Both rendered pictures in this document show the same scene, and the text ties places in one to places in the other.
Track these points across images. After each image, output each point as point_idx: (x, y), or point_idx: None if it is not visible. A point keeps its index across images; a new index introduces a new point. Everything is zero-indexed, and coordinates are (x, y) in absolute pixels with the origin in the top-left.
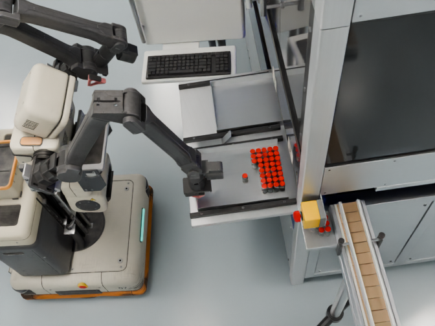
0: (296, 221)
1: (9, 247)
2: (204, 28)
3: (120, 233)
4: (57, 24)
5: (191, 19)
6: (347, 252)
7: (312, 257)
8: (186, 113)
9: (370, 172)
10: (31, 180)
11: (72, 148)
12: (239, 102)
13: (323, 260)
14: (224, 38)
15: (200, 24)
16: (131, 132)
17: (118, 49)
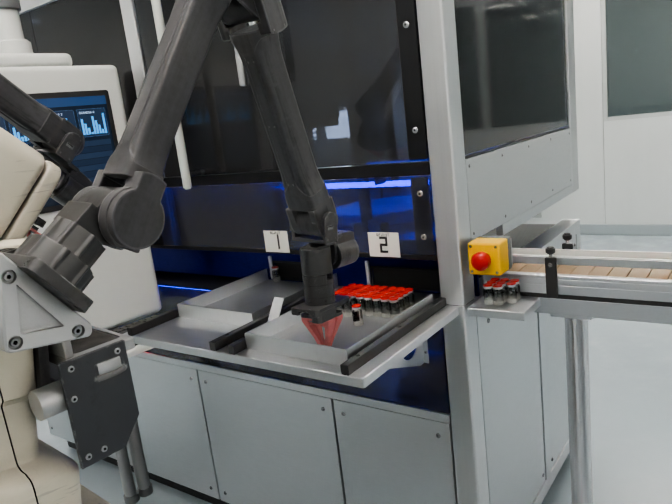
0: (487, 262)
1: None
2: (101, 301)
3: None
4: None
5: None
6: (564, 274)
7: (492, 482)
8: (175, 339)
9: (493, 180)
10: (31, 256)
11: (148, 111)
12: (242, 306)
13: (500, 496)
14: (134, 315)
15: (94, 293)
16: (270, 23)
17: (71, 148)
